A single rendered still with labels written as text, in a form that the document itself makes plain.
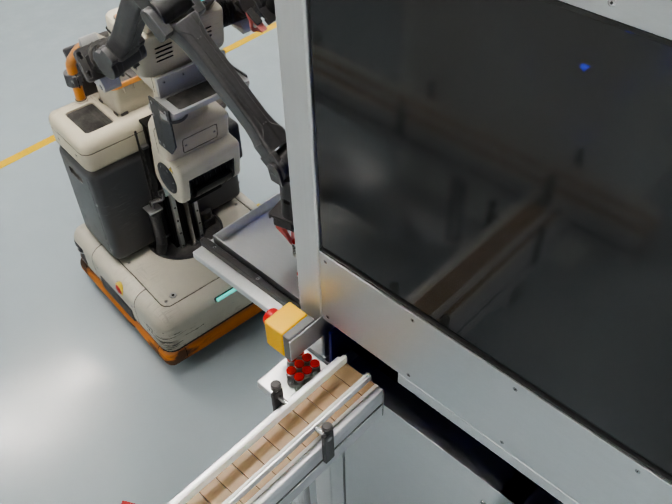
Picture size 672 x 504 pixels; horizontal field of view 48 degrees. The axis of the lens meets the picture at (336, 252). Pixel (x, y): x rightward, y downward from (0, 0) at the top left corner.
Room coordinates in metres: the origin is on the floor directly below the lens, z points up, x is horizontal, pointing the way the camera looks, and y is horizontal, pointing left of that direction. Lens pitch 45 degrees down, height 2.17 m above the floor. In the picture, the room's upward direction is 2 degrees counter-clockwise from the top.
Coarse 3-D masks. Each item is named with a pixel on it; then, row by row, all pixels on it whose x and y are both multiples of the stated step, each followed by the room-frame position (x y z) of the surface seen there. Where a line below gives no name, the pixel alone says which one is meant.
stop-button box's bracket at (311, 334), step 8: (320, 320) 0.96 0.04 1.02; (312, 328) 0.95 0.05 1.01; (320, 328) 0.96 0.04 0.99; (296, 336) 0.92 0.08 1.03; (304, 336) 0.93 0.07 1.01; (312, 336) 0.95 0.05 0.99; (320, 336) 0.96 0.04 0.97; (296, 344) 0.92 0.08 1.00; (304, 344) 0.93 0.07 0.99; (296, 352) 0.91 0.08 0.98
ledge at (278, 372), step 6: (312, 354) 0.99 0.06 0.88; (282, 360) 0.97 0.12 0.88; (276, 366) 0.96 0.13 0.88; (282, 366) 0.96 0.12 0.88; (324, 366) 0.95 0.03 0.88; (270, 372) 0.94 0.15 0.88; (276, 372) 0.94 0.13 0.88; (282, 372) 0.94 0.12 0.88; (264, 378) 0.93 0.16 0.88; (270, 378) 0.93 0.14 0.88; (276, 378) 0.93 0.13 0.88; (282, 378) 0.93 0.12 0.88; (258, 384) 0.92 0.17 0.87; (264, 384) 0.91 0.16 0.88; (282, 384) 0.91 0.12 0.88; (264, 390) 0.91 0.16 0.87; (270, 390) 0.90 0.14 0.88; (288, 390) 0.90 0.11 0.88; (294, 390) 0.90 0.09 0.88; (270, 396) 0.89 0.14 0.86; (288, 396) 0.88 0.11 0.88
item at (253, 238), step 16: (256, 208) 1.42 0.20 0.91; (240, 224) 1.38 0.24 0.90; (256, 224) 1.40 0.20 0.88; (272, 224) 1.40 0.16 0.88; (224, 240) 1.34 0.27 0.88; (240, 240) 1.34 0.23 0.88; (256, 240) 1.34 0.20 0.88; (272, 240) 1.34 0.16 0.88; (240, 256) 1.26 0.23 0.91; (256, 256) 1.28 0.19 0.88; (272, 256) 1.28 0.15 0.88; (288, 256) 1.28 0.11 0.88; (256, 272) 1.22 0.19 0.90; (272, 272) 1.23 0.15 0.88; (288, 272) 1.23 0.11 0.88; (288, 288) 1.18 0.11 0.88
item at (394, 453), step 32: (352, 352) 0.99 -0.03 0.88; (384, 384) 0.90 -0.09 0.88; (384, 416) 0.85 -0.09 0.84; (416, 416) 0.82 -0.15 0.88; (352, 448) 0.92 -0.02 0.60; (384, 448) 0.85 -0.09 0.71; (416, 448) 0.80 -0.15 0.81; (448, 448) 0.75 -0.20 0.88; (480, 448) 0.75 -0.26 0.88; (352, 480) 0.92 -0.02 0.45; (384, 480) 0.85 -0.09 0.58; (416, 480) 0.79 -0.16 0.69; (448, 480) 0.74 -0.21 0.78; (480, 480) 0.69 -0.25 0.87; (512, 480) 0.68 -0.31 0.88
